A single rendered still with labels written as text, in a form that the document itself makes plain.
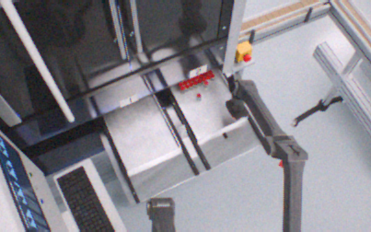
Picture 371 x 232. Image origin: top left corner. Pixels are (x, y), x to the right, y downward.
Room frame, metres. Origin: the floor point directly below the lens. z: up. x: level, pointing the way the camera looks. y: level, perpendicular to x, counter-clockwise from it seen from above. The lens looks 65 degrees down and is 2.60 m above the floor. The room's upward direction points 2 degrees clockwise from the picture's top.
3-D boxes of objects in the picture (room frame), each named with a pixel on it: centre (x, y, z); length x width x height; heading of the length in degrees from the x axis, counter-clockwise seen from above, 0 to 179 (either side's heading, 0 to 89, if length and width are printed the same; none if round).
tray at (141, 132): (0.72, 0.21, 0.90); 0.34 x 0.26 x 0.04; 28
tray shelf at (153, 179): (0.73, 0.02, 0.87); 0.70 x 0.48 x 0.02; 118
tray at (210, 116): (0.87, -0.09, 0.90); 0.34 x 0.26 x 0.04; 28
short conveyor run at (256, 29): (1.35, -0.45, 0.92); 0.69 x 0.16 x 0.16; 118
